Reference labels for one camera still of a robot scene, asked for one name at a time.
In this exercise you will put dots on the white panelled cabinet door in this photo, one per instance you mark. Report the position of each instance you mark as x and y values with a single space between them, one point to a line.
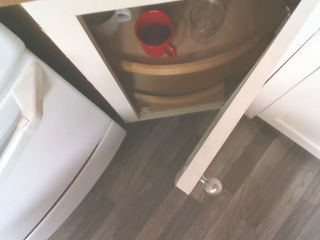
295 95

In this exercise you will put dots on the white door catch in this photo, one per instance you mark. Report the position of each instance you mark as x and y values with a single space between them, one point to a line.
145 110

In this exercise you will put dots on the wooden lazy susan shelf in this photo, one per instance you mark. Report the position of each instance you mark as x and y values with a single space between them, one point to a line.
187 62
175 100

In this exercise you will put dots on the red ceramic mug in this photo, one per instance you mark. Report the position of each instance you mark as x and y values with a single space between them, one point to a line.
152 45

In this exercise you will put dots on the silver round door knob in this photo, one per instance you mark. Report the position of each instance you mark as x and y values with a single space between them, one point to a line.
213 187

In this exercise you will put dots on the white electric stove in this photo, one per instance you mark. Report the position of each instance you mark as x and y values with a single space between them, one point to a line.
62 162

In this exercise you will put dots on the white ceramic mug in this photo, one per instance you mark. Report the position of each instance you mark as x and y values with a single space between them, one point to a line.
107 27

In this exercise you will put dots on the clear glass jar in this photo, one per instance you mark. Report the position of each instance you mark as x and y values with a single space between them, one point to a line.
206 22

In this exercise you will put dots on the metal door hinge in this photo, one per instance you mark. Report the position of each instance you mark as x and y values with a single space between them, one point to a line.
287 8

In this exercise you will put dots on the white cabinet frame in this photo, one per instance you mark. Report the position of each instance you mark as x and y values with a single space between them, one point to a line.
75 50

